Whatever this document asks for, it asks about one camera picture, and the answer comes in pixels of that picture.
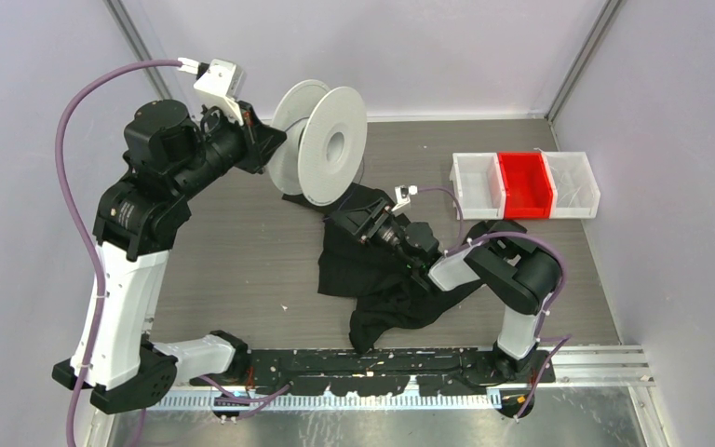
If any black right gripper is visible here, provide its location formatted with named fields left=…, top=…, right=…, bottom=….
left=331, top=196, right=418, bottom=269

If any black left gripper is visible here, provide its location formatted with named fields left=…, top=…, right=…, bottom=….
left=172, top=95, right=286, bottom=200

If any thin purple wire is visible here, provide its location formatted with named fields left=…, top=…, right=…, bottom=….
left=323, top=156, right=368, bottom=224

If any white perforated cable spool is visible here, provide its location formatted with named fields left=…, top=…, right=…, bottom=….
left=267, top=79, right=368, bottom=207

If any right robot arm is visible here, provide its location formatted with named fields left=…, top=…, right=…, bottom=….
left=331, top=199, right=567, bottom=385

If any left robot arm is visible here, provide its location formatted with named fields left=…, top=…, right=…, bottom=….
left=52, top=100, right=287, bottom=414

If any black cloth garment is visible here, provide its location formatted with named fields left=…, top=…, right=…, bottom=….
left=281, top=183, right=528, bottom=355

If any white plastic bin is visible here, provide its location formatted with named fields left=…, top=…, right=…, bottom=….
left=449, top=153, right=506, bottom=221

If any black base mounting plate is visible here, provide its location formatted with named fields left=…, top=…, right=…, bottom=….
left=208, top=347, right=555, bottom=397

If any red plastic bin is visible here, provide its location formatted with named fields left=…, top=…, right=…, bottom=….
left=498, top=153, right=554, bottom=219

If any clear plastic bin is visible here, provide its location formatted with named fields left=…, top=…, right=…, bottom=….
left=543, top=152, right=600, bottom=220

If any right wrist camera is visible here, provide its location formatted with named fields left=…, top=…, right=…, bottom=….
left=391, top=185, right=418, bottom=216

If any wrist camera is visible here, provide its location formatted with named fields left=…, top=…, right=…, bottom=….
left=177, top=58, right=244, bottom=126
left=391, top=185, right=418, bottom=216

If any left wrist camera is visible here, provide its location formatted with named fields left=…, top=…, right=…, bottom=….
left=177, top=58, right=244, bottom=126

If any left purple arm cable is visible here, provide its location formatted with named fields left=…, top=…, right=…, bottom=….
left=54, top=58, right=290, bottom=447

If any aluminium frame rail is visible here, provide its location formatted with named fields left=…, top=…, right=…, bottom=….
left=93, top=348, right=656, bottom=412

